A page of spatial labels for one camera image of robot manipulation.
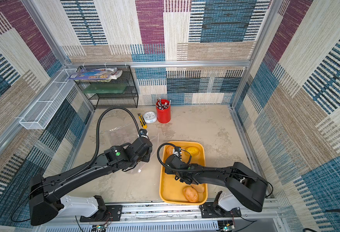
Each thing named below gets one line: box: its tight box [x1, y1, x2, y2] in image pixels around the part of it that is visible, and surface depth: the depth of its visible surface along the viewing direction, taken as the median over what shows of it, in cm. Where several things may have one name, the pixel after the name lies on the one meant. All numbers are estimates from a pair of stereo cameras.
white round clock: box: [142, 111, 157, 124], surface depth 114 cm
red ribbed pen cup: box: [155, 99, 171, 124], surface depth 108 cm
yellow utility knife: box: [137, 113, 148, 130], surface depth 110 cm
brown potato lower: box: [182, 185, 199, 203], surface depth 76 cm
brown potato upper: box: [190, 183, 205, 193], surface depth 76 cm
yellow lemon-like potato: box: [184, 145, 200, 157], surface depth 92 cm
